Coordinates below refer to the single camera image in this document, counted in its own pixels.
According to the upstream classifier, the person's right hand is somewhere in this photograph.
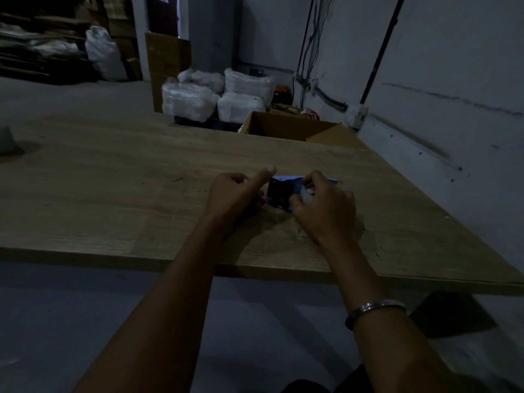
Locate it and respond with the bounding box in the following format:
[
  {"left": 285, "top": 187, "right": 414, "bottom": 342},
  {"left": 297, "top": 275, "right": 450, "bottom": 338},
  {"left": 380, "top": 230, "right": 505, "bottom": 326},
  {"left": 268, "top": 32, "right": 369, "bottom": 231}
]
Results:
[{"left": 289, "top": 170, "right": 358, "bottom": 247}]

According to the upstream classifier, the person's left hand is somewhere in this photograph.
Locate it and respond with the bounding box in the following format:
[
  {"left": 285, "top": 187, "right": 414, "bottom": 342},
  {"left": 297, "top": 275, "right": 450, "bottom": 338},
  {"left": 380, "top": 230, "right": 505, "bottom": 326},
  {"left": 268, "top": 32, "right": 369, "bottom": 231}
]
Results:
[{"left": 203, "top": 166, "right": 277, "bottom": 234}]

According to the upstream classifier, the blue and black small package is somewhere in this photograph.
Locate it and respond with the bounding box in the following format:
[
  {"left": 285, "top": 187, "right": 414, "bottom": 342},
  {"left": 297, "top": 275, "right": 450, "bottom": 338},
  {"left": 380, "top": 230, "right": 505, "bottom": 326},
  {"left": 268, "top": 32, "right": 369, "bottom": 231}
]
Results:
[{"left": 264, "top": 174, "right": 339, "bottom": 212}]

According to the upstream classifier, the person's right forearm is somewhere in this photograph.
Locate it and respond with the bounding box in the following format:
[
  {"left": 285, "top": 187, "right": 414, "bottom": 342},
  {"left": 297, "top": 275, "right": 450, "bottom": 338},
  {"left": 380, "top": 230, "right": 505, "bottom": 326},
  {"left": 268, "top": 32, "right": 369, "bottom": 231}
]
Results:
[{"left": 317, "top": 235, "right": 484, "bottom": 393}]

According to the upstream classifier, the person's left forearm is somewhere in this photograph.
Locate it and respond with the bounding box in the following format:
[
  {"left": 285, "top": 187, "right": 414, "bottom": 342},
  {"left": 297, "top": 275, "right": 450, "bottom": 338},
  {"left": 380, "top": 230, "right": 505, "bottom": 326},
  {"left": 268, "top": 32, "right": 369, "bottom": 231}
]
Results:
[{"left": 73, "top": 215, "right": 242, "bottom": 393}]

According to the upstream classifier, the open cardboard box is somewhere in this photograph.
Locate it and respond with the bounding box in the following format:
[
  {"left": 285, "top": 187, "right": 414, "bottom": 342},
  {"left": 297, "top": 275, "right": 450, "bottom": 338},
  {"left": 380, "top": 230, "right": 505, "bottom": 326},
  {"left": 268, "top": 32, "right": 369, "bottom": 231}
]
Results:
[{"left": 239, "top": 111, "right": 369, "bottom": 150}]

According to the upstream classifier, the orange and black device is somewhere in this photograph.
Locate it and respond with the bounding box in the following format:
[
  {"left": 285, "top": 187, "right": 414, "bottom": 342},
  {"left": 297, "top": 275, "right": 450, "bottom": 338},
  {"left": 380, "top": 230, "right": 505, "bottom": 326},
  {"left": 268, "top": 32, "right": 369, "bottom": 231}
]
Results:
[{"left": 273, "top": 86, "right": 294, "bottom": 106}]

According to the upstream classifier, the leaning brown cardboard sheet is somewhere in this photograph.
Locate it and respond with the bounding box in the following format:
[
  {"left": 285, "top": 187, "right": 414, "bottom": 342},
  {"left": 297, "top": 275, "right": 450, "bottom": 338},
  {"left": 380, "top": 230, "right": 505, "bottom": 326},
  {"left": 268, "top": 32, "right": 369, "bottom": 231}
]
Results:
[{"left": 145, "top": 32, "right": 192, "bottom": 114}]

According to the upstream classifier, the tall white plastic sack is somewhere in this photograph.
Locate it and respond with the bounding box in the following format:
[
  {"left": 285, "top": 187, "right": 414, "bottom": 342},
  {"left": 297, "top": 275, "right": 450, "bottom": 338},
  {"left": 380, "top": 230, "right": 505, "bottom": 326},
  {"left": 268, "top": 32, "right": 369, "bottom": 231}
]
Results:
[{"left": 85, "top": 25, "right": 128, "bottom": 82}]

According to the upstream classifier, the grey round object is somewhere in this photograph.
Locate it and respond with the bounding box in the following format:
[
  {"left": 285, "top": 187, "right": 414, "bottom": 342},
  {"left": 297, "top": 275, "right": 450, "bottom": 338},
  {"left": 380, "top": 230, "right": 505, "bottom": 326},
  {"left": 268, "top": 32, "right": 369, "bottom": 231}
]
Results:
[{"left": 0, "top": 125, "right": 20, "bottom": 156}]

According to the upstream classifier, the white wall socket box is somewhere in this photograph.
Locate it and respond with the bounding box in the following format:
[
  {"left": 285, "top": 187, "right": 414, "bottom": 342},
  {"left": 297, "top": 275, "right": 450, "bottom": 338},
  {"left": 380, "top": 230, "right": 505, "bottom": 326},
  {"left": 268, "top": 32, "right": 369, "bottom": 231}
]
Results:
[{"left": 343, "top": 103, "right": 369, "bottom": 130}]

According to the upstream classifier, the silver metal bracelet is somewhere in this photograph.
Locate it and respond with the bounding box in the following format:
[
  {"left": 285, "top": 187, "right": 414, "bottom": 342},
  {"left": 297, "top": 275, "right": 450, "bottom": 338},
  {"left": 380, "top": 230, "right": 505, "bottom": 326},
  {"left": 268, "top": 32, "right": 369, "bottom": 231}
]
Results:
[{"left": 345, "top": 299, "right": 408, "bottom": 331}]

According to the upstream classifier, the bundle of hanging wall cables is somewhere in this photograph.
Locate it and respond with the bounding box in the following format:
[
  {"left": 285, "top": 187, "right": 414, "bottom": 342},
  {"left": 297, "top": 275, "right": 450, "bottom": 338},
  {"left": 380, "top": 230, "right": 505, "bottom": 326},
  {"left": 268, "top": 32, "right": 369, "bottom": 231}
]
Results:
[{"left": 293, "top": 0, "right": 349, "bottom": 113}]

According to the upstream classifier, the black wall pipe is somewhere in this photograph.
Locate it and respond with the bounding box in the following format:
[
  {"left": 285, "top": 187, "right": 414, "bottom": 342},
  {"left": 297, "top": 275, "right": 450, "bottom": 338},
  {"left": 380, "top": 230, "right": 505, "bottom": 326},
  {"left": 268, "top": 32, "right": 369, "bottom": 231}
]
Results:
[{"left": 360, "top": 0, "right": 407, "bottom": 106}]

